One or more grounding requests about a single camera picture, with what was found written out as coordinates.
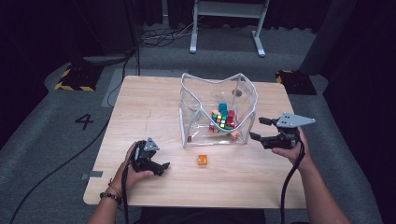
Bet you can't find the person's right hand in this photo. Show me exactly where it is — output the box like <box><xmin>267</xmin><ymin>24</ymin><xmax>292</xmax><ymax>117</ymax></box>
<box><xmin>271</xmin><ymin>127</ymin><xmax>314</xmax><ymax>171</ymax></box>

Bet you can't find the grey pillar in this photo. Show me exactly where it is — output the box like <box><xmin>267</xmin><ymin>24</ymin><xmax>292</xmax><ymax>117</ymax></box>
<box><xmin>298</xmin><ymin>0</ymin><xmax>358</xmax><ymax>76</ymax></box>

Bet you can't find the person's left hand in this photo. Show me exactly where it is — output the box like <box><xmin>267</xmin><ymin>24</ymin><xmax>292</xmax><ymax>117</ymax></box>
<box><xmin>111</xmin><ymin>141</ymin><xmax>156</xmax><ymax>192</ymax></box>

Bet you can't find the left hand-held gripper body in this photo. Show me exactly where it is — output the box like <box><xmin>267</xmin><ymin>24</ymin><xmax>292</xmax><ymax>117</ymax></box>
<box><xmin>130</xmin><ymin>136</ymin><xmax>161</xmax><ymax>173</ymax></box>

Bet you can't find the transparent plastic bag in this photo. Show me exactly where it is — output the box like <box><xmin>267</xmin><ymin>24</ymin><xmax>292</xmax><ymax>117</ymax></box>
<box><xmin>178</xmin><ymin>72</ymin><xmax>260</xmax><ymax>149</ymax></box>

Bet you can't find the right hand-held gripper cable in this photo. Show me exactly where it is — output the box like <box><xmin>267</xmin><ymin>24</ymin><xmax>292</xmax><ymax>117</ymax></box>
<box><xmin>279</xmin><ymin>138</ymin><xmax>306</xmax><ymax>224</ymax></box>

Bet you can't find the black stand pole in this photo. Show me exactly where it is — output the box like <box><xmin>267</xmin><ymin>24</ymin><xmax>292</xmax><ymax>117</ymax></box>
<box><xmin>124</xmin><ymin>0</ymin><xmax>141</xmax><ymax>76</ymax></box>

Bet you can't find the black bead bracelet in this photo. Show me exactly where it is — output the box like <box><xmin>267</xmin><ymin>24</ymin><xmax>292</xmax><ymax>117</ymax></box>
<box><xmin>99</xmin><ymin>189</ymin><xmax>123</xmax><ymax>203</ymax></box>

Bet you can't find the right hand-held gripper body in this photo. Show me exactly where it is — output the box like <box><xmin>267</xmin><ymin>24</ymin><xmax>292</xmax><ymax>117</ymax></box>
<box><xmin>262</xmin><ymin>112</ymin><xmax>317</xmax><ymax>150</ymax></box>

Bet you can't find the colourful puzzle cube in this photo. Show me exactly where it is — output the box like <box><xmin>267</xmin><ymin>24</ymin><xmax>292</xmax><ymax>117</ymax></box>
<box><xmin>210</xmin><ymin>112</ymin><xmax>230</xmax><ymax>133</ymax></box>

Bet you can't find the hand-held gripper cable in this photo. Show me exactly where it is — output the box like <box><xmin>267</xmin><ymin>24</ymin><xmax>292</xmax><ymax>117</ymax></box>
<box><xmin>279</xmin><ymin>138</ymin><xmax>306</xmax><ymax>224</ymax></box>
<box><xmin>120</xmin><ymin>144</ymin><xmax>141</xmax><ymax>224</ymax></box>

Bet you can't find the grey stand base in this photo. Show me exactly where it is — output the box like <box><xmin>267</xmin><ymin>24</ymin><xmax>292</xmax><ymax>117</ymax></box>
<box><xmin>82</xmin><ymin>54</ymin><xmax>130</xmax><ymax>66</ymax></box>

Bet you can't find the white metal stand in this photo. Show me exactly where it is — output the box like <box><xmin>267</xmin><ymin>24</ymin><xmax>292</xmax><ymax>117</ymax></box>
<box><xmin>189</xmin><ymin>0</ymin><xmax>271</xmax><ymax>58</ymax></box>

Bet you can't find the black yellow striped floor pad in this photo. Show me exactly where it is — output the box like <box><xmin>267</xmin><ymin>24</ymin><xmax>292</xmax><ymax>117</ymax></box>
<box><xmin>54</xmin><ymin>63</ymin><xmax>104</xmax><ymax>92</ymax></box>
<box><xmin>275</xmin><ymin>69</ymin><xmax>318</xmax><ymax>96</ymax></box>

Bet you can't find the grey tape piece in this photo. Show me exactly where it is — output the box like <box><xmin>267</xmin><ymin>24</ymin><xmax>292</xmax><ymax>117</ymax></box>
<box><xmin>81</xmin><ymin>170</ymin><xmax>105</xmax><ymax>181</ymax></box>

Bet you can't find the bundle of floor cables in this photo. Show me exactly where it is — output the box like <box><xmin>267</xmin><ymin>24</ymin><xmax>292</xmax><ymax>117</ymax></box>
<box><xmin>138</xmin><ymin>18</ymin><xmax>200</xmax><ymax>48</ymax></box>

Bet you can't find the black floor cable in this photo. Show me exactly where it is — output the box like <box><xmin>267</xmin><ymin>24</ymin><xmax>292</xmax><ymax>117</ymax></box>
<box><xmin>106</xmin><ymin>49</ymin><xmax>138</xmax><ymax>108</ymax></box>
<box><xmin>8</xmin><ymin>119</ymin><xmax>110</xmax><ymax>224</ymax></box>

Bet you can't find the left hand-held gripper cable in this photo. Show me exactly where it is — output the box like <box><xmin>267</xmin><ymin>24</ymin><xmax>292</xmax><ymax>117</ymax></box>
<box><xmin>120</xmin><ymin>144</ymin><xmax>141</xmax><ymax>224</ymax></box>

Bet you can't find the thin orange bracelet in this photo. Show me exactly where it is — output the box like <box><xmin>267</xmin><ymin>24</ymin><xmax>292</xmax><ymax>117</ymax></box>
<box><xmin>107</xmin><ymin>176</ymin><xmax>123</xmax><ymax>197</ymax></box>

